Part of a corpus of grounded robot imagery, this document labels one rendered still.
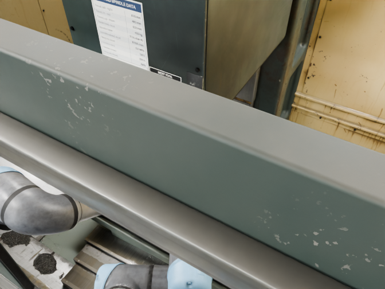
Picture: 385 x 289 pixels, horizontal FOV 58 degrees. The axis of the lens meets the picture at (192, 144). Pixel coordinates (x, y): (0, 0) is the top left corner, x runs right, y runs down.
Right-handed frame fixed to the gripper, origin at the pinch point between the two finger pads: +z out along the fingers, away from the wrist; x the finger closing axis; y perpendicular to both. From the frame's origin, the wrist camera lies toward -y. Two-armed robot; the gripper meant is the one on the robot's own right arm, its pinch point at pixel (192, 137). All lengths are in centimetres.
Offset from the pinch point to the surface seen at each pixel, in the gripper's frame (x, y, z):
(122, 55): -19.3, -7.1, 24.1
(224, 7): 6.8, -23.1, 18.3
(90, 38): -28.8, -9.0, 29.7
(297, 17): 39, 3, 70
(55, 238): -72, 108, 34
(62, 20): -79, 37, 136
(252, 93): 27, 40, 71
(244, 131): 4, -42, -43
